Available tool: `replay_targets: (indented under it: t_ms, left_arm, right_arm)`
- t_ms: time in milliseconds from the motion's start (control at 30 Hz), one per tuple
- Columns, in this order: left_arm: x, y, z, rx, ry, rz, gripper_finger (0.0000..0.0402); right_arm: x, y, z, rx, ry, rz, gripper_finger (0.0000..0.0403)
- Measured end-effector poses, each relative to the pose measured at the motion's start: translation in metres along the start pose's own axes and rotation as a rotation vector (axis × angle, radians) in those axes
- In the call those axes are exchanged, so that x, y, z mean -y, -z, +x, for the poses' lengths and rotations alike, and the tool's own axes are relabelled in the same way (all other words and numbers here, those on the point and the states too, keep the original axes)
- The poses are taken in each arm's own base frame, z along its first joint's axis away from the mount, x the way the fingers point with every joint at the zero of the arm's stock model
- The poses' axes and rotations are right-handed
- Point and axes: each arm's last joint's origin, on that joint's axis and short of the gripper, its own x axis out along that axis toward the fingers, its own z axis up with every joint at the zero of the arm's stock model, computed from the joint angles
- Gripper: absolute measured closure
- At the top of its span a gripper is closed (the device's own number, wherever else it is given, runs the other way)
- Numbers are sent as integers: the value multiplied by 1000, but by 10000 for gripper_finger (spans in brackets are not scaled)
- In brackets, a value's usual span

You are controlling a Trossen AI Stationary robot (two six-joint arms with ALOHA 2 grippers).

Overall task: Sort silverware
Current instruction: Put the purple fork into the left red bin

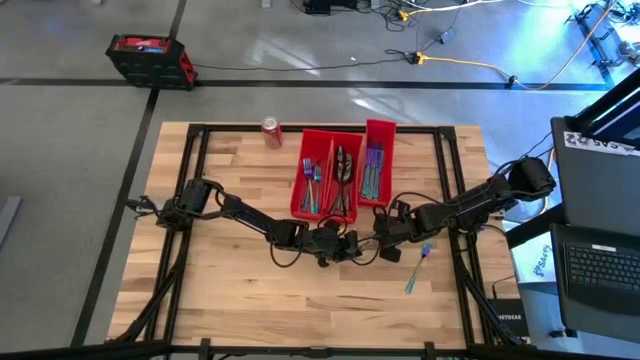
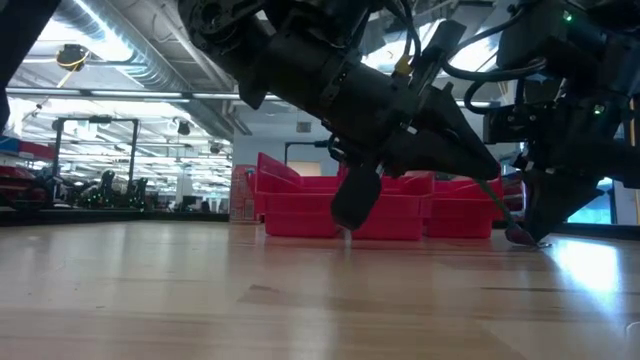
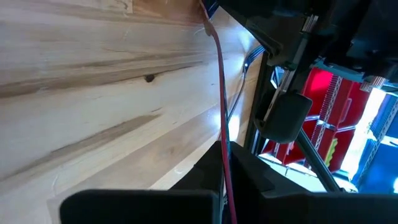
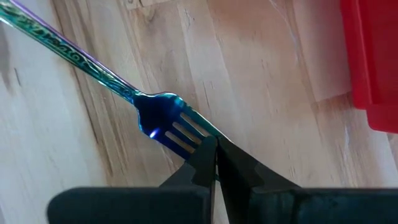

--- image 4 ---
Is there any iridescent fork patterned handle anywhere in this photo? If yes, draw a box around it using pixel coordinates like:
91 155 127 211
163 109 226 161
0 0 229 183

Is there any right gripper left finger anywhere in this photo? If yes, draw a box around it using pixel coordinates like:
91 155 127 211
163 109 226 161
46 136 218 224

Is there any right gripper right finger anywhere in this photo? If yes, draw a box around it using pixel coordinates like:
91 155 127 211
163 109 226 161
216 136 398 224

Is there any red plastic bin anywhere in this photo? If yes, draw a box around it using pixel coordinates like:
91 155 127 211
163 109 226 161
340 0 398 134

